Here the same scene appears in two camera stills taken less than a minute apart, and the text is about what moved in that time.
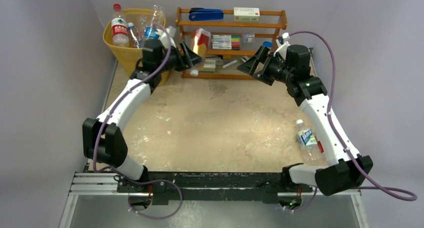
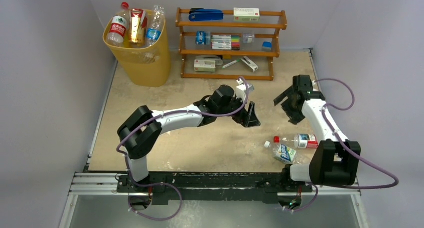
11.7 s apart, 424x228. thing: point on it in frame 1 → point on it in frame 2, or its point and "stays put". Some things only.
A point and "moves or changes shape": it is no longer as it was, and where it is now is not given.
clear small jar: [247, 37] stays put
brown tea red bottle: [201, 42] → [138, 25]
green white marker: [228, 64] stays put
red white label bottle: [119, 26] moves or changes shape
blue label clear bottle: [150, 26] stays put
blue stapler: [201, 14] stays put
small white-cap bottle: [308, 142] → [282, 153]
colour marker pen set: [228, 42] stays put
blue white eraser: [267, 43] stays put
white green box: [246, 14] stays put
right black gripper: [261, 65] → [292, 100]
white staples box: [209, 66] stays put
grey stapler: [218, 58] stays put
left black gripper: [191, 58] → [247, 118]
